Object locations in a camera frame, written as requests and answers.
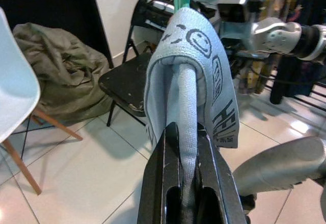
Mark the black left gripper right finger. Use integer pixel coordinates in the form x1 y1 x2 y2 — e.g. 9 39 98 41
195 125 247 224

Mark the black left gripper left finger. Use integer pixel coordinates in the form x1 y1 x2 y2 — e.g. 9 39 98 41
137 122 183 224

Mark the light blue printed garment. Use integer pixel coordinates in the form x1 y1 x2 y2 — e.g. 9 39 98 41
144 7 240 224

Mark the grey robot leg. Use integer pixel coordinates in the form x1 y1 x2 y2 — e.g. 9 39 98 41
232 136 326 197

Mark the black folding chair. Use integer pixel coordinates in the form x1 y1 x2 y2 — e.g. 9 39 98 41
98 0 184 128

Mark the black garment with green print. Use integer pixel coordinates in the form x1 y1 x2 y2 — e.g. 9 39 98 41
269 0 326 105

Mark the olive green bag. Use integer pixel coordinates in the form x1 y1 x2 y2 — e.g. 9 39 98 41
12 22 114 124

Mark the white plastic chair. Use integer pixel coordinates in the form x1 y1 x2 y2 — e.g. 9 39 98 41
0 6 84 196

